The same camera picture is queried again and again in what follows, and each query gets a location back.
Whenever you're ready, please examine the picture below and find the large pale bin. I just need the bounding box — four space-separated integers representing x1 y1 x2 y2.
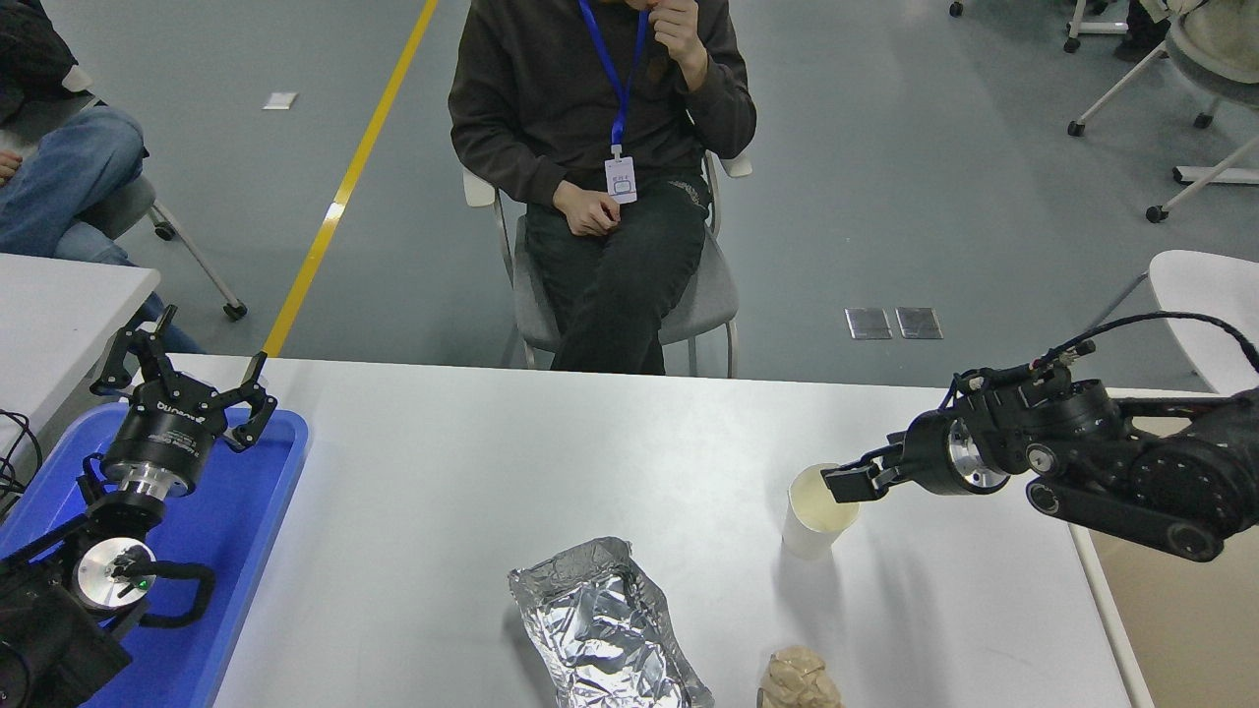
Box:
1070 388 1259 708

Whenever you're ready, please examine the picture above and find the grey wheeled office chair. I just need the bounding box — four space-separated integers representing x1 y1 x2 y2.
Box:
0 67 249 323

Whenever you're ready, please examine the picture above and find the white-legged office chair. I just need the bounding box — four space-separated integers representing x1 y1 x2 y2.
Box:
947 0 1132 55

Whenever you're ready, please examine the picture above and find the seated person in jeans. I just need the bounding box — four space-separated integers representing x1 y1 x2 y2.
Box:
0 0 208 355

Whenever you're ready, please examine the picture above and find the white wheeled chair base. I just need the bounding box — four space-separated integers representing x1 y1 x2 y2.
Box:
1144 133 1259 225

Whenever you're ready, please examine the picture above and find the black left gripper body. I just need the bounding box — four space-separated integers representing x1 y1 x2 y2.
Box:
101 379 229 491

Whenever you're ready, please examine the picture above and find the crumpled tan paper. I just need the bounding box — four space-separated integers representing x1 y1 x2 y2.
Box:
757 645 844 708

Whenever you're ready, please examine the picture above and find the black cable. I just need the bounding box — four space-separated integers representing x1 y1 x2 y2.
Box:
0 408 45 517

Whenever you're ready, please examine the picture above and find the seated person with lanyard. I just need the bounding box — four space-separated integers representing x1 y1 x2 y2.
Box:
448 0 758 377

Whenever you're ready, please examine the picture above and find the lanyard person's left hand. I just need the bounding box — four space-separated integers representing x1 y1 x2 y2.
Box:
649 0 711 70

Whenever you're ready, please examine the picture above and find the grey chair with white legs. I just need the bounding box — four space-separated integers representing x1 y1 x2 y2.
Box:
1067 0 1259 137

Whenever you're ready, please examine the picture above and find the grey chair with metal legs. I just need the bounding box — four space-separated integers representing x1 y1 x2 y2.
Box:
462 147 753 380

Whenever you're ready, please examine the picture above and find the white side table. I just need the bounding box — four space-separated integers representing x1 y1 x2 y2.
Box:
0 254 161 463

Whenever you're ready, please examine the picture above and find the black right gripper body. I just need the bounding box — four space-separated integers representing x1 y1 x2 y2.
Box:
897 411 960 496

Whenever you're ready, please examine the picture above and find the lanyard person's right hand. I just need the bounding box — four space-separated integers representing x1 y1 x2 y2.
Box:
553 180 623 238

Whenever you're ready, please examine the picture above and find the white shell chair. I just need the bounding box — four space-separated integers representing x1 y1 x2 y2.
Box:
1087 250 1259 394

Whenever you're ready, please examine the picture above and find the white paper cup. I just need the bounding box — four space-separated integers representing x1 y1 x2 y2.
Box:
781 463 862 561

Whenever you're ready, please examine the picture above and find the blue plastic tray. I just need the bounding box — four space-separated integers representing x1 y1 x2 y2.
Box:
0 401 311 708

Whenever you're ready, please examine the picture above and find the foil tray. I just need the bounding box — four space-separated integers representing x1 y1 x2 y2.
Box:
508 537 716 708

